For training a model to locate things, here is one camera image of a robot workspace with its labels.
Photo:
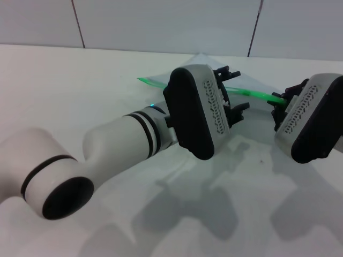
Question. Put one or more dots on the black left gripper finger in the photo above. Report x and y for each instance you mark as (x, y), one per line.
(227, 72)
(239, 112)

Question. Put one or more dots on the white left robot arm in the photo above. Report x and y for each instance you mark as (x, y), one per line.
(115, 144)

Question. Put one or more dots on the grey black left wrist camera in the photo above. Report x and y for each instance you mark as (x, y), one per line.
(193, 112)

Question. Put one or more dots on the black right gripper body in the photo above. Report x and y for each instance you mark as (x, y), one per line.
(290, 103)

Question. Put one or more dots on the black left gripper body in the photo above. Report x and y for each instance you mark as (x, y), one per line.
(224, 92)

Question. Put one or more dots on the clear green-zip document bag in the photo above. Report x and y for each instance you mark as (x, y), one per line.
(258, 94)

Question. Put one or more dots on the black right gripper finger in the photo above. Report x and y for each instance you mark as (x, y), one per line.
(278, 117)
(292, 89)

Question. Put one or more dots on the green zipper slider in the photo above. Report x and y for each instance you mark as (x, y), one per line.
(246, 93)

